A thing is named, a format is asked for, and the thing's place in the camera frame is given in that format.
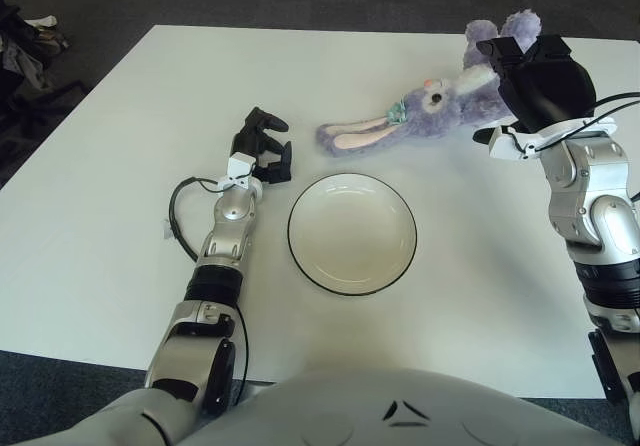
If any black office chair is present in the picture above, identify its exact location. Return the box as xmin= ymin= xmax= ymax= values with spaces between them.
xmin=0 ymin=0 xmax=86 ymax=127

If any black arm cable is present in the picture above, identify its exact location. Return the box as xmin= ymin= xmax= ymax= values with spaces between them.
xmin=168 ymin=176 xmax=234 ymax=263
xmin=529 ymin=93 xmax=640 ymax=157

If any white plate with black rim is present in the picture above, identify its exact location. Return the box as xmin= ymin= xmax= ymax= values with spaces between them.
xmin=286 ymin=172 xmax=418 ymax=297

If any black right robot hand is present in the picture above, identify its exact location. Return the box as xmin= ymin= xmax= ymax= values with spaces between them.
xmin=472 ymin=34 xmax=599 ymax=145

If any purple plush bunny doll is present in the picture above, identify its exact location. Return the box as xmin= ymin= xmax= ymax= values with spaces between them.
xmin=314 ymin=9 xmax=544 ymax=158

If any grey robot torso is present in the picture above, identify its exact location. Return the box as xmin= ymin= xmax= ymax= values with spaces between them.
xmin=0 ymin=365 xmax=640 ymax=446

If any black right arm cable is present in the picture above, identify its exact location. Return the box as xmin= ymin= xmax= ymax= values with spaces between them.
xmin=529 ymin=93 xmax=640 ymax=157

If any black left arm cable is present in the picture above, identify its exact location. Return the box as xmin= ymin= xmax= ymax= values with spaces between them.
xmin=168 ymin=176 xmax=234 ymax=263

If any dark heap of clothes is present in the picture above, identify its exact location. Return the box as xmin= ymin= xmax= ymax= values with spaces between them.
xmin=0 ymin=0 xmax=71 ymax=92

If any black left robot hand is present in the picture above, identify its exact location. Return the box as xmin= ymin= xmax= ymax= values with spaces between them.
xmin=231 ymin=106 xmax=294 ymax=185

